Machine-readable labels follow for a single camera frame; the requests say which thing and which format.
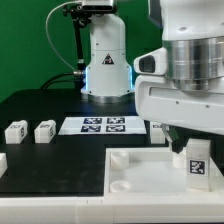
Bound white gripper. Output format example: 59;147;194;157
134;48;224;154

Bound white square tabletop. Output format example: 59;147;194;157
102;147;224;198

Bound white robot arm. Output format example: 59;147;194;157
81;0;224;135

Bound white L-shaped obstacle fence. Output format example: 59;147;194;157
0;197;224;224

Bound white sheet with fiducial tags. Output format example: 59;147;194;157
59;116;146;135

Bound black cables at base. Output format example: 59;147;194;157
40;73;84;90

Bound white cable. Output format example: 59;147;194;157
45;0;83;72

